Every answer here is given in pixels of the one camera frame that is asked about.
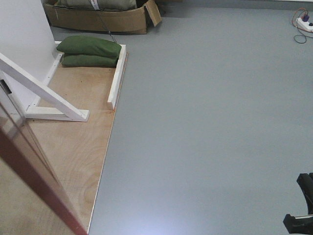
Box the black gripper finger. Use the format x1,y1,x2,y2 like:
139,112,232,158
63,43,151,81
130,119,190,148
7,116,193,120
296,172,313,214
283,214,313,234

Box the brown wooden door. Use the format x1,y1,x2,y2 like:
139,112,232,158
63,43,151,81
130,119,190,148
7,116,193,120
0,105,88,235

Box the white power strip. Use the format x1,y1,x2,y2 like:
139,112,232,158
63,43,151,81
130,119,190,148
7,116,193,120
295,18,313,33

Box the open flat cardboard box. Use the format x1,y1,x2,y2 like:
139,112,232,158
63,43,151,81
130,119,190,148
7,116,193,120
44,0,162,34

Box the plywood base board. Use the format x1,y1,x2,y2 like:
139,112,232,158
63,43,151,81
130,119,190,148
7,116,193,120
0,41,129,235

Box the lower green sandbag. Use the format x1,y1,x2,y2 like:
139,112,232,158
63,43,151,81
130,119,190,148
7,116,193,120
62,54,118,68

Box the green sandbag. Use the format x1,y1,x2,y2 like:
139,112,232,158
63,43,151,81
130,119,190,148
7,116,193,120
62,54,118,68
56,35,122,58

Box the upper green sandbag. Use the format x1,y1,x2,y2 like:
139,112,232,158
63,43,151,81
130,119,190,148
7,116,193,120
56,35,122,58

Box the olive woven sack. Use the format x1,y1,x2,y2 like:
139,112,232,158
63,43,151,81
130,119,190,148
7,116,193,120
55,0,137,11

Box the thin grey metal rod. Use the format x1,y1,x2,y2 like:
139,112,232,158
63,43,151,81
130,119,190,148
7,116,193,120
90,0,117,44

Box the orange and black cables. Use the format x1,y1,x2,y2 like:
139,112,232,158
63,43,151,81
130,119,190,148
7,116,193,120
291,7,313,45

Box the white wooden edge rail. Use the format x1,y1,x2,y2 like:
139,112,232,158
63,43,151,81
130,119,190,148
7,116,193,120
107,45,127,110

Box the white wooden door frame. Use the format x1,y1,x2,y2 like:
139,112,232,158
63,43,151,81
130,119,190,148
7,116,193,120
0,0,89,122

